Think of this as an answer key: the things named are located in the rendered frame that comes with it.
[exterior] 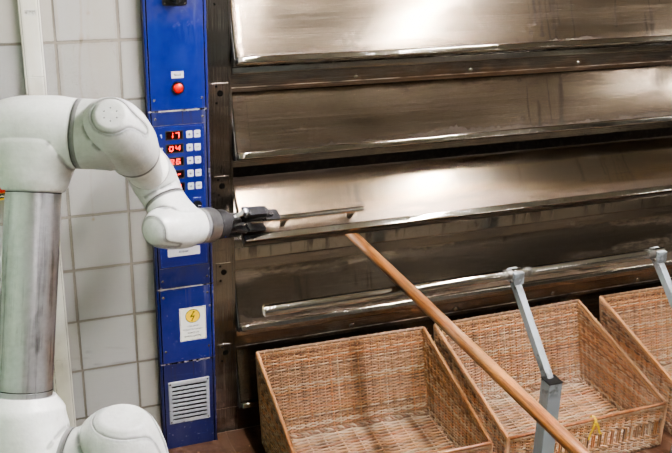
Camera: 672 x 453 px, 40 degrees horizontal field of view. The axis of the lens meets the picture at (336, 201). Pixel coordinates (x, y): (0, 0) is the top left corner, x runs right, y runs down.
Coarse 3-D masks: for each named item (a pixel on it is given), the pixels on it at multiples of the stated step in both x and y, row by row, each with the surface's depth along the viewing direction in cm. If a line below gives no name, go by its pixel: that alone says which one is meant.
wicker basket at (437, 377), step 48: (384, 336) 285; (288, 384) 276; (336, 384) 281; (384, 384) 286; (432, 384) 286; (288, 432) 248; (336, 432) 279; (384, 432) 280; (432, 432) 281; (480, 432) 257
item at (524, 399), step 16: (352, 240) 265; (368, 256) 255; (384, 272) 246; (400, 288) 237; (416, 288) 233; (416, 304) 230; (432, 304) 225; (448, 320) 217; (464, 336) 210; (480, 352) 204; (496, 368) 197; (512, 384) 192; (528, 400) 186; (544, 416) 181; (560, 432) 176; (576, 448) 172
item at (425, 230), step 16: (560, 208) 298; (576, 208) 300; (592, 208) 302; (608, 208) 305; (624, 208) 307; (640, 208) 310; (432, 224) 282; (448, 224) 284; (464, 224) 286; (480, 224) 289; (496, 224) 291; (512, 224) 293; (240, 240) 266; (304, 240) 268; (320, 240) 270; (336, 240) 272; (368, 240) 276; (384, 240) 278; (240, 256) 263; (256, 256) 264
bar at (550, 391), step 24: (552, 264) 257; (576, 264) 259; (600, 264) 262; (384, 288) 240; (432, 288) 244; (264, 312) 229; (288, 312) 231; (528, 312) 250; (528, 336) 249; (552, 384) 240; (552, 408) 243
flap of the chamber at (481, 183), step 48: (624, 144) 302; (240, 192) 257; (288, 192) 261; (336, 192) 265; (384, 192) 270; (432, 192) 274; (480, 192) 279; (528, 192) 284; (576, 192) 289; (288, 240) 257
